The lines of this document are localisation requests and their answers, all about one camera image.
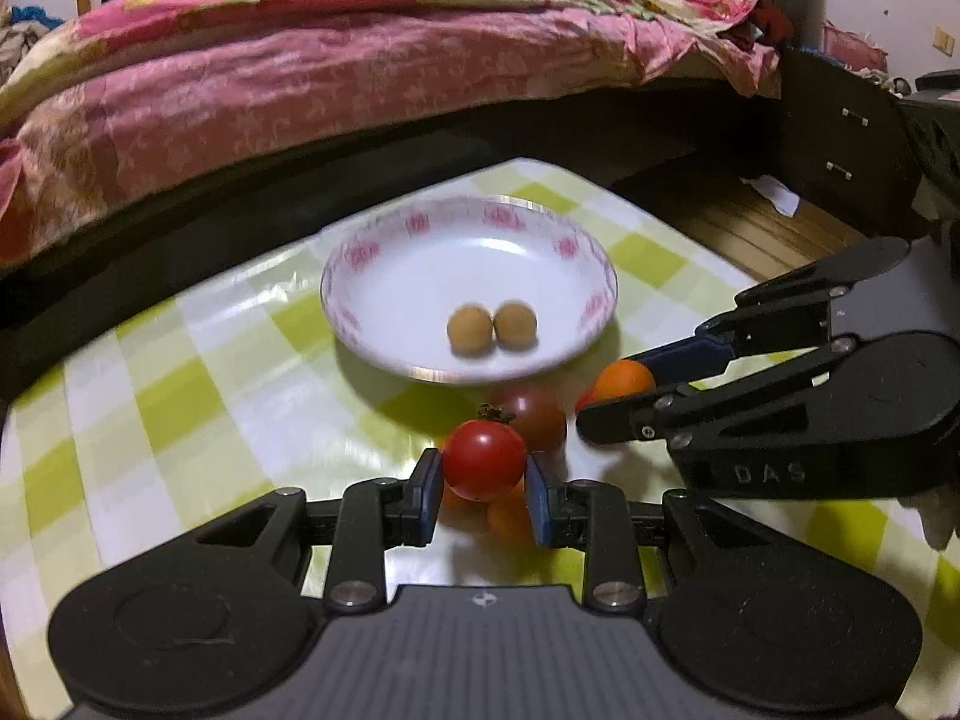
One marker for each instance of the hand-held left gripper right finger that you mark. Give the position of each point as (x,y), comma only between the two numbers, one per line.
(537,506)

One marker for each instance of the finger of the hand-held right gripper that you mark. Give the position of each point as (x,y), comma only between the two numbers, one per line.
(630,424)
(694,356)

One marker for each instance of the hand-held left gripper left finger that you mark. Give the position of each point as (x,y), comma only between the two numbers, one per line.
(429,499)

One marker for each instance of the orange cherry tomato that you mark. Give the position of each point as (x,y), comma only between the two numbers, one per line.
(508,516)
(621,381)

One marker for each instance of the bright red cherry tomato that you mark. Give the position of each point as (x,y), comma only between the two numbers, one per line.
(484,461)

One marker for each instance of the white plate with pink print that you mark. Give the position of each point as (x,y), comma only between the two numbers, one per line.
(450,255)

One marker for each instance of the dark red cherry tomato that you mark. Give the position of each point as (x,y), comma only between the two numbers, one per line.
(541,416)

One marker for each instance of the brown longan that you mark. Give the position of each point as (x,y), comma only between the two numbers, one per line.
(516,326)
(469,328)

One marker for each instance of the white paper sheet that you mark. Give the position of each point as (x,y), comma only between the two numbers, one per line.
(772,193)

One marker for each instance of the dark nightstand with drawers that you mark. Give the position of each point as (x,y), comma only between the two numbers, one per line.
(825,127)

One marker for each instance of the dark red cloth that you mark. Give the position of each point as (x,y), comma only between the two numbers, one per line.
(769,22)

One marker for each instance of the pink bag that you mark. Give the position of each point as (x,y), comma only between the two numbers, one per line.
(851,45)

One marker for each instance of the bed with pink floral quilt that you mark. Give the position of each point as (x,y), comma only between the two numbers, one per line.
(300,75)

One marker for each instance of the pile of clothes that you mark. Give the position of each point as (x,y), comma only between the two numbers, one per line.
(26,37)

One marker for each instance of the dark bed frame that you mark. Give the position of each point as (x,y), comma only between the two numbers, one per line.
(225,240)

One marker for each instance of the wall socket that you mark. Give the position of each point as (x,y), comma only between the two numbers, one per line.
(943,41)

